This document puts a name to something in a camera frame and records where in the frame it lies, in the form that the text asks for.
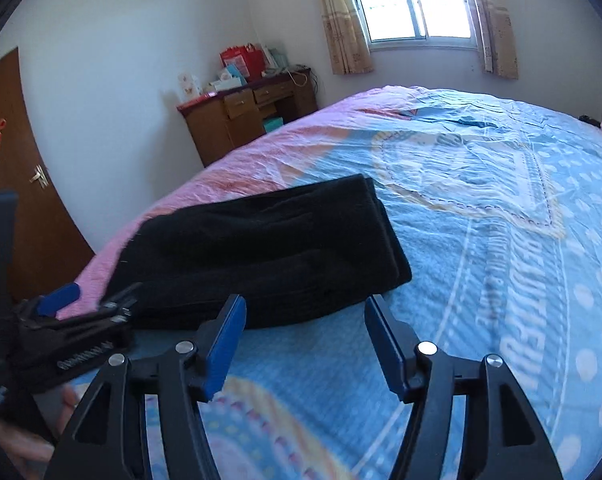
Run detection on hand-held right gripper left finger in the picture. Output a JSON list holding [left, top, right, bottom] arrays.
[[44, 294, 248, 480]]

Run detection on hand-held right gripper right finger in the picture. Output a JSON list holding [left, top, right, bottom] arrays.
[[364, 294, 564, 480]]

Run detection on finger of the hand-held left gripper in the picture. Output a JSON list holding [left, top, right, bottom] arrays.
[[18, 282, 81, 320], [97, 282, 143, 322]]

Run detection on black pants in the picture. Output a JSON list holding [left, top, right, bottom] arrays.
[[101, 174, 413, 332]]

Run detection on person's left hand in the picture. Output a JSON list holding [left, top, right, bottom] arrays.
[[0, 385, 82, 466]]

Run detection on brown wooden door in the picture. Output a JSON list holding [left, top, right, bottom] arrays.
[[0, 47, 96, 307]]

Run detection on bed with pastel quilt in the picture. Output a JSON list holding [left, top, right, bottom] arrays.
[[56, 85, 602, 480]]

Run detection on brown wooden desk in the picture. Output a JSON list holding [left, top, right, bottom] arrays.
[[176, 67, 319, 168]]

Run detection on white butterfly print box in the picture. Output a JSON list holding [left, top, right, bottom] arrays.
[[177, 72, 202, 99]]

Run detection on red gift bag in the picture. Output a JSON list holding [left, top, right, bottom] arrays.
[[219, 42, 266, 82]]

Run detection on pale boxes on desk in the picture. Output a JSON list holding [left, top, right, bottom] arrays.
[[261, 45, 290, 74]]

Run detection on beige patterned curtain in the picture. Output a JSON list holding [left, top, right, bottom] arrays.
[[311, 0, 375, 77], [455, 0, 520, 81]]

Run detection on window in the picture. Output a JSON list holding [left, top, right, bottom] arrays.
[[340, 0, 479, 51]]

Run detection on white cable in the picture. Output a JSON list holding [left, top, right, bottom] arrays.
[[287, 66, 318, 92]]

